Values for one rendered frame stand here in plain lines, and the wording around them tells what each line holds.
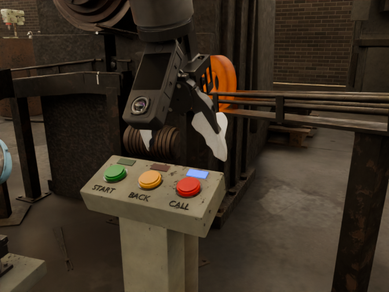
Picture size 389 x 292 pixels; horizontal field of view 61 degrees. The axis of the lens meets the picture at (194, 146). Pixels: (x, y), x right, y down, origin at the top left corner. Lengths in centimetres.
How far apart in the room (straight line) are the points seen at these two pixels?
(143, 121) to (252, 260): 111
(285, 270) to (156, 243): 86
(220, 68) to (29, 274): 72
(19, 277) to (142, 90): 65
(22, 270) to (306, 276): 96
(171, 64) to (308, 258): 120
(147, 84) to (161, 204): 22
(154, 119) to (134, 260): 34
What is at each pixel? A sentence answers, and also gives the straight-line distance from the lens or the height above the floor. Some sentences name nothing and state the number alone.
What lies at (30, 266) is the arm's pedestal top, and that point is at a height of 30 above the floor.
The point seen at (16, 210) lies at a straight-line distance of 196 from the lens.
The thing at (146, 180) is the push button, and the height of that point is 61.
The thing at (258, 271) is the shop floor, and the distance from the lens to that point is 137.
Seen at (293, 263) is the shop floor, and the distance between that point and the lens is 144.
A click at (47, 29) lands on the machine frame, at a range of 192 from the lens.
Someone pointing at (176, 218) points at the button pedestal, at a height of 57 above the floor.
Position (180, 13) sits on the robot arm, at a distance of 41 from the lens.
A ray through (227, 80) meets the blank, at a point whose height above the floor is 74.
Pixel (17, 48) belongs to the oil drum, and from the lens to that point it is 428.
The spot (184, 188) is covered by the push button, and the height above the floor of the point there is 61.
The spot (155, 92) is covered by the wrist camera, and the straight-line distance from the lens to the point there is 39.
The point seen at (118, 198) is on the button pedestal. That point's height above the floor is 58.
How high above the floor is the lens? 83
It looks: 17 degrees down
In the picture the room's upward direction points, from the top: straight up
